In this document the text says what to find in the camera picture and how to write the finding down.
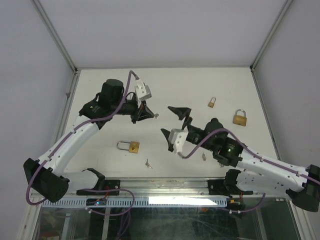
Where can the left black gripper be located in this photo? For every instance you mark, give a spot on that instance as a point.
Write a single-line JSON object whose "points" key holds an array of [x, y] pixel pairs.
{"points": [[143, 113]]}

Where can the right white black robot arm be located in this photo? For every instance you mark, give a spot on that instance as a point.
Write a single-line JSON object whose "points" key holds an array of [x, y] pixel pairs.
{"points": [[250, 172]]}

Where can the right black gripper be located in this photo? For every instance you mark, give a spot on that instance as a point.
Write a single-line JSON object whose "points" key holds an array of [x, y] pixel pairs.
{"points": [[182, 113]]}

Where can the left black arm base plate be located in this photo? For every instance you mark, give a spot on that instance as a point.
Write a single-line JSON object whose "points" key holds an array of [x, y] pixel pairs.
{"points": [[103, 187]]}

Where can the aluminium front rail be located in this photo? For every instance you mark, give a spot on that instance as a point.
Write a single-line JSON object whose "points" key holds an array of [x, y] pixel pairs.
{"points": [[172, 187]]}

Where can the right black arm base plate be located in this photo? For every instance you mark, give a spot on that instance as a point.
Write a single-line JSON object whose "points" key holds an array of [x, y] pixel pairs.
{"points": [[217, 187]]}

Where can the small brass padlock right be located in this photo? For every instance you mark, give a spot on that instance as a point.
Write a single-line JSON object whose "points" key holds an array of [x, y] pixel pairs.
{"points": [[211, 103]]}

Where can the slotted grey cable duct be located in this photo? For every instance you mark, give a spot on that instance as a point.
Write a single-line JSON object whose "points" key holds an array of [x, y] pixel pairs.
{"points": [[140, 202]]}

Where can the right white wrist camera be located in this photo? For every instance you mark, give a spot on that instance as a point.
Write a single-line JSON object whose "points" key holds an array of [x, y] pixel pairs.
{"points": [[177, 139]]}

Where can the large brass padlock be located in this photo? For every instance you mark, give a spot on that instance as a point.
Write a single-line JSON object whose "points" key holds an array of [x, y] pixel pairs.
{"points": [[240, 118], [129, 146]]}

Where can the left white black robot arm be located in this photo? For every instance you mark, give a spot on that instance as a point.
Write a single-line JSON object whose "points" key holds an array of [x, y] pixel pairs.
{"points": [[47, 175]]}

